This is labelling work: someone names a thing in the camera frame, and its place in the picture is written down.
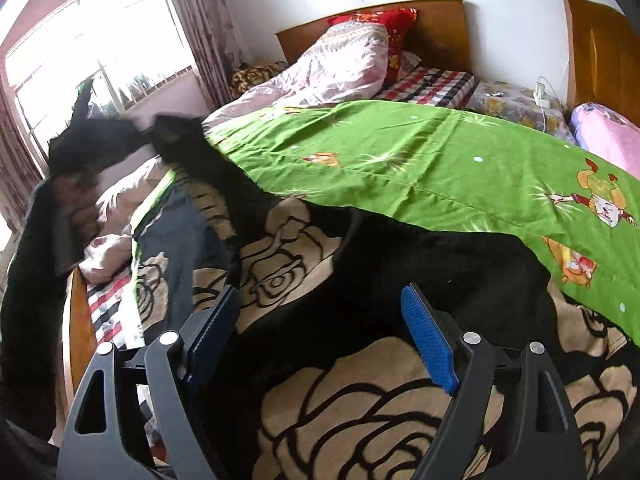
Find tiger print cloth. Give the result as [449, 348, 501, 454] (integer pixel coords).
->
[230, 60, 288, 101]

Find plain wooden headboard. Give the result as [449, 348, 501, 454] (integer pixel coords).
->
[275, 0, 473, 78]

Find grooved wooden headboard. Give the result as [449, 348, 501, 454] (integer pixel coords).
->
[562, 0, 640, 116]

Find pale pink crumpled cloth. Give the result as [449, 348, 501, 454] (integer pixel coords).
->
[82, 157, 176, 283]

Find red floral pillow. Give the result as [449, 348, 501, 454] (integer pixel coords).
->
[327, 8, 418, 88]

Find patterned pink curtain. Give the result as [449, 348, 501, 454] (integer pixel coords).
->
[162, 0, 241, 108]
[0, 80, 46, 221]

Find floral covered nightstand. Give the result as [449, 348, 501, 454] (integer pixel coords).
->
[465, 80, 576, 143]

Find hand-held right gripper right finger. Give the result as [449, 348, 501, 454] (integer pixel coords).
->
[400, 283, 588, 480]

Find green cartoon print bedsheet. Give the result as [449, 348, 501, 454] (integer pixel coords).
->
[202, 100, 640, 348]

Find barred window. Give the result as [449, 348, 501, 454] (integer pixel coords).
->
[5, 0, 196, 176]

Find black pants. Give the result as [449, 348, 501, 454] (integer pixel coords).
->
[0, 77, 561, 441]

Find pink floral quilt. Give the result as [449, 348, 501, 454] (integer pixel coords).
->
[202, 22, 391, 128]

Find black beige rose blanket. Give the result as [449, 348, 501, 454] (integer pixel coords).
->
[132, 170, 640, 480]

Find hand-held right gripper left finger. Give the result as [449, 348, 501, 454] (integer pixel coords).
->
[56, 284, 241, 480]

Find wooden bed footboard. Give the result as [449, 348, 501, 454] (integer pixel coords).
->
[62, 267, 98, 401]

